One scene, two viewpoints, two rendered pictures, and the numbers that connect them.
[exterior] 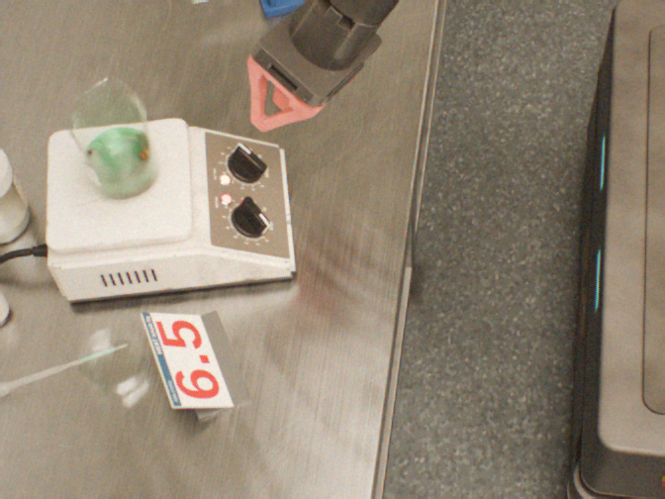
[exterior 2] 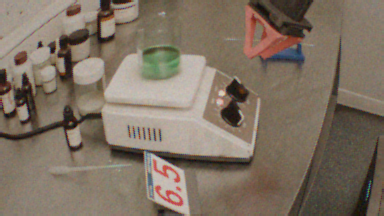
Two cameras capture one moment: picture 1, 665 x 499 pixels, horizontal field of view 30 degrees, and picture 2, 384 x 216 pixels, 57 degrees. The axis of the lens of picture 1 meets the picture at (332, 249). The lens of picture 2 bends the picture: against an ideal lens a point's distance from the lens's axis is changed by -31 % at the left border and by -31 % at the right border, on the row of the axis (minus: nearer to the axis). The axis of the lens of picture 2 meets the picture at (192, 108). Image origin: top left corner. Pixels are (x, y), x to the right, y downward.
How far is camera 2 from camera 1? 0.52 m
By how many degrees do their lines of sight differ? 27
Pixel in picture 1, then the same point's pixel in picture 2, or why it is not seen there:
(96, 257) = (127, 110)
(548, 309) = not seen: outside the picture
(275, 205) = (249, 117)
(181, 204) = (189, 88)
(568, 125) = (353, 195)
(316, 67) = (281, 12)
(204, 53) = (226, 63)
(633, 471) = not seen: outside the picture
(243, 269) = (220, 145)
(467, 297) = not seen: outside the picture
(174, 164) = (191, 72)
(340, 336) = (268, 192)
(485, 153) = (325, 203)
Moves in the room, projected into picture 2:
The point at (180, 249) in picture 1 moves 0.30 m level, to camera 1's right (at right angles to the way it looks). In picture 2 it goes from (181, 116) to (375, 130)
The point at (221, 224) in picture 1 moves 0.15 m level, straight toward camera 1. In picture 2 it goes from (212, 111) to (210, 191)
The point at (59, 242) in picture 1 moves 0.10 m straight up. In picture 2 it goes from (110, 94) to (106, 28)
